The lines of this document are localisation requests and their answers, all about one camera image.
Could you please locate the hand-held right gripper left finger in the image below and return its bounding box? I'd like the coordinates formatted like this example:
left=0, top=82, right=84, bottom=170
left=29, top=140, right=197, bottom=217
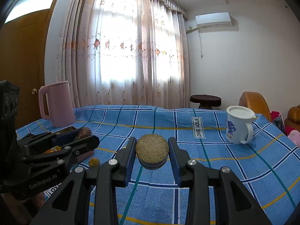
left=30, top=136, right=137, bottom=225

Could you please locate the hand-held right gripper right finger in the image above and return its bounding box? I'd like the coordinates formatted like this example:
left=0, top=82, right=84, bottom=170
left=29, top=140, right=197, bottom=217
left=167, top=136, right=272, bottom=225

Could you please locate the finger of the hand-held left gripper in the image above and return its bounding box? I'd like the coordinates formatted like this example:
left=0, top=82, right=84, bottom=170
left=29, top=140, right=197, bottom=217
left=26, top=135, right=100, bottom=170
left=16, top=127, right=81, bottom=155

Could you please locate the dark brown water chestnut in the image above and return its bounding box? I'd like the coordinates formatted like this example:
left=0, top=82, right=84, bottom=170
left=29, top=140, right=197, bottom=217
left=78, top=127, right=92, bottom=139

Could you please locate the pink electric kettle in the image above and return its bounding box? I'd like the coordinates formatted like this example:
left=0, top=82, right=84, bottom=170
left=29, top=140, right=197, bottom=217
left=38, top=81, right=76, bottom=128

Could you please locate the blue plaid tablecloth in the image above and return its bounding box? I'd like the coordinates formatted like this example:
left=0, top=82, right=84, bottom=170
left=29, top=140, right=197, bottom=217
left=15, top=105, right=300, bottom=225

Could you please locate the dark round stool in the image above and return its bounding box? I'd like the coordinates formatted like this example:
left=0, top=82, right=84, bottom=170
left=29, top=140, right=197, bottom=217
left=189, top=94, right=222, bottom=109

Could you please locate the white mug with blue print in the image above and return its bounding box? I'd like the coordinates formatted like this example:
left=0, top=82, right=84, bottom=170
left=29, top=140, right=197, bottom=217
left=226, top=106, right=256, bottom=145

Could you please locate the wooden door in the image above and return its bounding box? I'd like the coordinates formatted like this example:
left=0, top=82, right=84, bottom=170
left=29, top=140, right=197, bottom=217
left=0, top=8, right=51, bottom=132

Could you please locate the orange chair back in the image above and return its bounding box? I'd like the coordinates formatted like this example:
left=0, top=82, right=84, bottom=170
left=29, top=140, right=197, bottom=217
left=238, top=91, right=272, bottom=122

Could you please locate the sheer floral curtain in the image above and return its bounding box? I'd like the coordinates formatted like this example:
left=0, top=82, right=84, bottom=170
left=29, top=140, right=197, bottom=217
left=56, top=0, right=190, bottom=109

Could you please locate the red and blue bag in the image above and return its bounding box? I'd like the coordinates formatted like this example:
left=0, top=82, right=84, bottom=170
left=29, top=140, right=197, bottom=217
left=269, top=111, right=286, bottom=134

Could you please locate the air conditioner pipe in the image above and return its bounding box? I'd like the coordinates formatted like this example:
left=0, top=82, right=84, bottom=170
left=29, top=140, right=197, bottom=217
left=185, top=27, right=203, bottom=58

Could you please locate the pink cloth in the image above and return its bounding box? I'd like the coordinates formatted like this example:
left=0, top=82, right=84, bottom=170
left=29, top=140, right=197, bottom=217
left=287, top=130, right=300, bottom=148

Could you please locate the brown leather sofa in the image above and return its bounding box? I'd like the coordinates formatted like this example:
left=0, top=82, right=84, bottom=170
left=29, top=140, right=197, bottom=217
left=284, top=106, right=300, bottom=132

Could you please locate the transom window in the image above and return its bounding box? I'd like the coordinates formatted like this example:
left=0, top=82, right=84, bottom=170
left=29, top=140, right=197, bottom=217
left=5, top=0, right=59, bottom=24

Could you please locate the white air conditioner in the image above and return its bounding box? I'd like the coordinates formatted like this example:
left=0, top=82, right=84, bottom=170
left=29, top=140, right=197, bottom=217
left=196, top=12, right=232, bottom=28

